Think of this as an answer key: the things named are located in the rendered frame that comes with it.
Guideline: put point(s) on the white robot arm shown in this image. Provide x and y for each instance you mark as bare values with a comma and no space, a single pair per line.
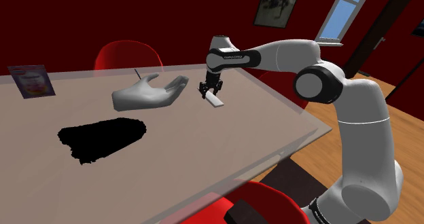
361,101

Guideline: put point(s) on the beige table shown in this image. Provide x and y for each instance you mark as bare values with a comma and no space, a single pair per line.
185,144

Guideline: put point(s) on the dark brown door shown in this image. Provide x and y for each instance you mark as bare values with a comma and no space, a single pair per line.
374,28

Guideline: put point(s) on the white framed window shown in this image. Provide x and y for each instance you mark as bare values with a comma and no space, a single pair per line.
344,13

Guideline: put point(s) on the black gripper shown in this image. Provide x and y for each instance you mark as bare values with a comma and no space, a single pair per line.
212,79

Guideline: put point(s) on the red chair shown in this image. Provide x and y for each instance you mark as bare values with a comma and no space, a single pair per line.
127,56
278,203
281,84

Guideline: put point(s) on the white hand figure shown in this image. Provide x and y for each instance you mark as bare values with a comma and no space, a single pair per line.
145,96

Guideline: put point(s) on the pale printed packet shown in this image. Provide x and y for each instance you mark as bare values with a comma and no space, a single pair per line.
32,81

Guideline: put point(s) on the black lumpy object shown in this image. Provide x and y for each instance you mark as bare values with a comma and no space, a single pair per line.
102,139

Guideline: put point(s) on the thin dark pen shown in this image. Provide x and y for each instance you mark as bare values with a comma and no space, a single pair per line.
137,74

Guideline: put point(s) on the white flat bar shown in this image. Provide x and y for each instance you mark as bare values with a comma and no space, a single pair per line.
215,101

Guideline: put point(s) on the dark framed wall picture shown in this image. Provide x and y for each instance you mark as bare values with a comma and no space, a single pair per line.
276,5

